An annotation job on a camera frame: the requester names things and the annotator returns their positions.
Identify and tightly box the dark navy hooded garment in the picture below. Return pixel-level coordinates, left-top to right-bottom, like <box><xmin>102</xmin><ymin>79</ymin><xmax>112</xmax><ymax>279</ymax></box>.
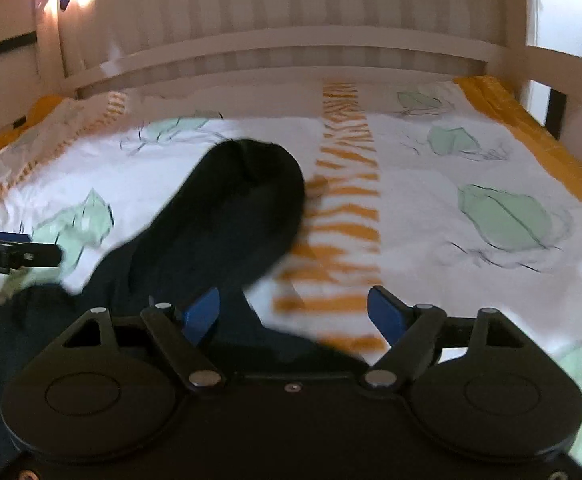
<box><xmin>0</xmin><ymin>139</ymin><xmax>366</xmax><ymax>467</ymax></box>

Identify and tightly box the white leaf-print bed sheet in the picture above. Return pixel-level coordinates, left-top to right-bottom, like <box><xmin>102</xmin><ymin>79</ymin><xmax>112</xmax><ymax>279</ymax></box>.
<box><xmin>0</xmin><ymin>77</ymin><xmax>582</xmax><ymax>464</ymax></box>

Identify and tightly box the white wooden bed frame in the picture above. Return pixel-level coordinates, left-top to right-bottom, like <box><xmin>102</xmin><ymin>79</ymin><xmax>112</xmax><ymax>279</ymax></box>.
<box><xmin>0</xmin><ymin>0</ymin><xmax>582</xmax><ymax>162</ymax></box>

